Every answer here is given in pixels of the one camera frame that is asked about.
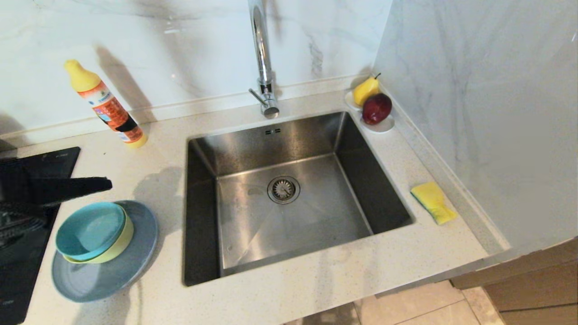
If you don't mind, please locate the orange dish soap bottle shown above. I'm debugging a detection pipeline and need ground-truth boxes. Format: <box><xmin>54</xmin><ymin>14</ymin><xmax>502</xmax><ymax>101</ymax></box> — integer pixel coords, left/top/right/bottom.
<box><xmin>65</xmin><ymin>60</ymin><xmax>148</xmax><ymax>149</ymax></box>

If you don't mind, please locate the stainless steel sink basin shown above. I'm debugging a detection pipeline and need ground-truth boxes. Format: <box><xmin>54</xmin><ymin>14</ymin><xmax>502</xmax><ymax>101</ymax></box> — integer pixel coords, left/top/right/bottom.
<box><xmin>182</xmin><ymin>111</ymin><xmax>416</xmax><ymax>288</ymax></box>

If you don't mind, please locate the metal sink drain strainer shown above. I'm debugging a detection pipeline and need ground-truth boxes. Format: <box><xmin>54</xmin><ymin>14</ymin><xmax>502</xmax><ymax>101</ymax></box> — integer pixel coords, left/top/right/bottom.
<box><xmin>266</xmin><ymin>175</ymin><xmax>301</xmax><ymax>205</ymax></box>

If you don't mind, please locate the yellow and green sponge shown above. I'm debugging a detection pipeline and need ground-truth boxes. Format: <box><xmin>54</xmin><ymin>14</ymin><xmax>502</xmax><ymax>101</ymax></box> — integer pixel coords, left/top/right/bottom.
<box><xmin>410</xmin><ymin>181</ymin><xmax>458</xmax><ymax>225</ymax></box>

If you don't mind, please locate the black induction cooktop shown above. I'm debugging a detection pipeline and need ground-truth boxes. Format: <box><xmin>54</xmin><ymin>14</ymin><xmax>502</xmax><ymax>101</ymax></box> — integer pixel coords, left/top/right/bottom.
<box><xmin>0</xmin><ymin>147</ymin><xmax>81</xmax><ymax>325</ymax></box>

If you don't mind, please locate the teal bowl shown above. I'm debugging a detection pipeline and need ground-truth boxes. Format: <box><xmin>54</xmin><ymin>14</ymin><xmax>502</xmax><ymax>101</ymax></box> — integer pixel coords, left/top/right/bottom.
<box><xmin>55</xmin><ymin>202</ymin><xmax>126</xmax><ymax>261</ymax></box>

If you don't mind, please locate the yellow-green bowl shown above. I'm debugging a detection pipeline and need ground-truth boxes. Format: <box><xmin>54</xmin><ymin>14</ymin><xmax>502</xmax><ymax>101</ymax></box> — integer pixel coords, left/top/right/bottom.
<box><xmin>63</xmin><ymin>216</ymin><xmax>135</xmax><ymax>265</ymax></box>

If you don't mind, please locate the blue-grey plate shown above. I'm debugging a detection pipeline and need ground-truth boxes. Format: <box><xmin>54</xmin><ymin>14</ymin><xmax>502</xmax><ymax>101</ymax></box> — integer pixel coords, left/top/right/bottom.
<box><xmin>51</xmin><ymin>200</ymin><xmax>158</xmax><ymax>303</ymax></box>

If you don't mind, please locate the chrome kitchen faucet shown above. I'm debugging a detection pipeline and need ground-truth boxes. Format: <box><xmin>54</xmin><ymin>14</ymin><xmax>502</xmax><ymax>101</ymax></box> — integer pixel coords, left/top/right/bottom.
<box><xmin>247</xmin><ymin>0</ymin><xmax>280</xmax><ymax>120</ymax></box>

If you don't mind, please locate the small white dish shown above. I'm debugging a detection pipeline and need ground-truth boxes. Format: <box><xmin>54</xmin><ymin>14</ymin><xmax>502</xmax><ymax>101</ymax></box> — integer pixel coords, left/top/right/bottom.
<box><xmin>361</xmin><ymin>114</ymin><xmax>396</xmax><ymax>134</ymax></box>
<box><xmin>345</xmin><ymin>90</ymin><xmax>363</xmax><ymax>111</ymax></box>

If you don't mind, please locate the yellow pear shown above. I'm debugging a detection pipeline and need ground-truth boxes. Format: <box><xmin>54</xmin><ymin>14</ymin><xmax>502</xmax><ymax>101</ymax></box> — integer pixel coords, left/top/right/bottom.
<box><xmin>353</xmin><ymin>73</ymin><xmax>382</xmax><ymax>107</ymax></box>

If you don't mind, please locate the dark red apple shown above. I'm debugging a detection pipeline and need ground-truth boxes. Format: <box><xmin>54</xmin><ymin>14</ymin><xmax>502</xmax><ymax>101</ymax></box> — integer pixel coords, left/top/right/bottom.
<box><xmin>362</xmin><ymin>93</ymin><xmax>393</xmax><ymax>125</ymax></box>

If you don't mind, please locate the beige wooden cabinet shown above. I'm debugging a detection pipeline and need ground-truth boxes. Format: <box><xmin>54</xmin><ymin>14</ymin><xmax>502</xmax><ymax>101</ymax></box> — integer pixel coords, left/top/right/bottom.
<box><xmin>450</xmin><ymin>239</ymin><xmax>578</xmax><ymax>325</ymax></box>

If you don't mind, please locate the black braided cable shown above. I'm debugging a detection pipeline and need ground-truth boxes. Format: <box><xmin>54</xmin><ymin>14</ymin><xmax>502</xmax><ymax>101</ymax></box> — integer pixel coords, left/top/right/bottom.
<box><xmin>0</xmin><ymin>202</ymin><xmax>47</xmax><ymax>246</ymax></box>

